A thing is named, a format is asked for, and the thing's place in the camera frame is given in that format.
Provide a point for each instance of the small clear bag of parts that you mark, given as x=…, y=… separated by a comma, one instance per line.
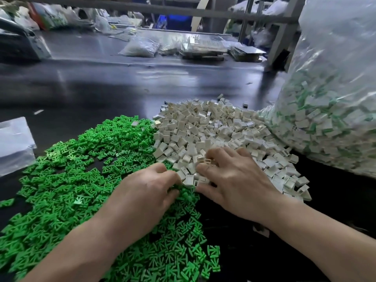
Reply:
x=139, y=46

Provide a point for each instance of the grey metal horizontal bar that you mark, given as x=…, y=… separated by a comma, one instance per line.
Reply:
x=176, y=10

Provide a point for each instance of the person's right hand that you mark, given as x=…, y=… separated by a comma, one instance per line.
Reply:
x=241, y=182

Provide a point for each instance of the person's left forearm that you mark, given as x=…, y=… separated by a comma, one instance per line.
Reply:
x=70, y=261

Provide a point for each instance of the blue crate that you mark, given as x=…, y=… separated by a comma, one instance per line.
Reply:
x=173, y=21

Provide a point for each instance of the pile of green plastic clips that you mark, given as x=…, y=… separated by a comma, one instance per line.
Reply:
x=50, y=182

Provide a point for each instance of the grey metal slanted post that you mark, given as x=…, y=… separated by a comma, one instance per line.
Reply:
x=284, y=32

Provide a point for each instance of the stack of clear flat bags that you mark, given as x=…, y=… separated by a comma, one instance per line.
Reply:
x=16, y=144

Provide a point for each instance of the person's left hand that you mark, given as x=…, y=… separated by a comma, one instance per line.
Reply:
x=141, y=199

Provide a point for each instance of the clear plastic bag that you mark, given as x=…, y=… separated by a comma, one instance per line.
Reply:
x=326, y=108

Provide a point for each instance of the person's right forearm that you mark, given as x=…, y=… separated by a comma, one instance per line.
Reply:
x=326, y=240

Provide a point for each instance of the small green plastic part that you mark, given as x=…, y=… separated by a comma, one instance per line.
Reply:
x=6, y=202

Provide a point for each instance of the pile of white plastic caps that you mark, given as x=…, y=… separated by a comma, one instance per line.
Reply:
x=194, y=129

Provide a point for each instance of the grey heat sealer machine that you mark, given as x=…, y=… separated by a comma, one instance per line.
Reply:
x=23, y=41

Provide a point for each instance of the dark flat tray stack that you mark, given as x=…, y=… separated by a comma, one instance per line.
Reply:
x=247, y=52

